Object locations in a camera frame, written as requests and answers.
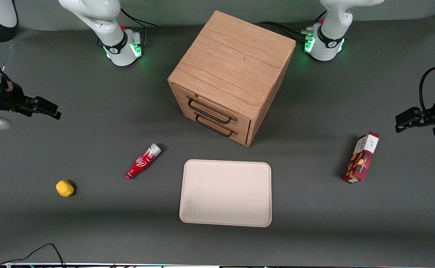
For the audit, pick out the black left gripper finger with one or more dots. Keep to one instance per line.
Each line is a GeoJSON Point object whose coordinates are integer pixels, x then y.
{"type": "Point", "coordinates": [412, 125]}
{"type": "Point", "coordinates": [409, 116]}

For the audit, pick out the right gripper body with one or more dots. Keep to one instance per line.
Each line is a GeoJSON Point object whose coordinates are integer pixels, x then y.
{"type": "Point", "coordinates": [12, 99]}

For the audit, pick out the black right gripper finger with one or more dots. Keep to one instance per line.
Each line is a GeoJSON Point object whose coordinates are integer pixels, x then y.
{"type": "Point", "coordinates": [42, 103]}
{"type": "Point", "coordinates": [40, 112]}

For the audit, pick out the wooden drawer with shallow front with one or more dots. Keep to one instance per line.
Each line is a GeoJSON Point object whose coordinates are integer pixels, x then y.
{"type": "Point", "coordinates": [210, 104]}

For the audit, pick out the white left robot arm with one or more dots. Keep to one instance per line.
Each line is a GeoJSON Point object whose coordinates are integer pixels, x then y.
{"type": "Point", "coordinates": [329, 37]}

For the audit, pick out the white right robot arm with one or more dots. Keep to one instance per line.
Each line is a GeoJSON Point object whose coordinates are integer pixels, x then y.
{"type": "Point", "coordinates": [109, 33]}

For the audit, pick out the wooden drawer with tall front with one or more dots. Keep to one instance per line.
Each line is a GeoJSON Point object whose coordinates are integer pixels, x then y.
{"type": "Point", "coordinates": [240, 137]}

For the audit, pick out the wooden oak drawer cabinet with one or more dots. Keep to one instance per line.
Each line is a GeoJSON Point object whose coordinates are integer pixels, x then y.
{"type": "Point", "coordinates": [232, 63]}

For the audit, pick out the red almond snack box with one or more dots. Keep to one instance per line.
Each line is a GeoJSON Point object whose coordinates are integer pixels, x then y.
{"type": "Point", "coordinates": [362, 158]}

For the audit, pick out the yellow lemon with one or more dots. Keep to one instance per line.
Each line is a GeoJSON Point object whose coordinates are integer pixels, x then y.
{"type": "Point", "coordinates": [64, 188]}

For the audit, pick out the red cola bottle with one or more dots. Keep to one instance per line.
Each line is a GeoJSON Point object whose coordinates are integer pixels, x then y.
{"type": "Point", "coordinates": [141, 163]}

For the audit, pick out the beige rectangular tray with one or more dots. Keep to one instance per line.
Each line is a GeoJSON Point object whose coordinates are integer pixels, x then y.
{"type": "Point", "coordinates": [224, 193]}

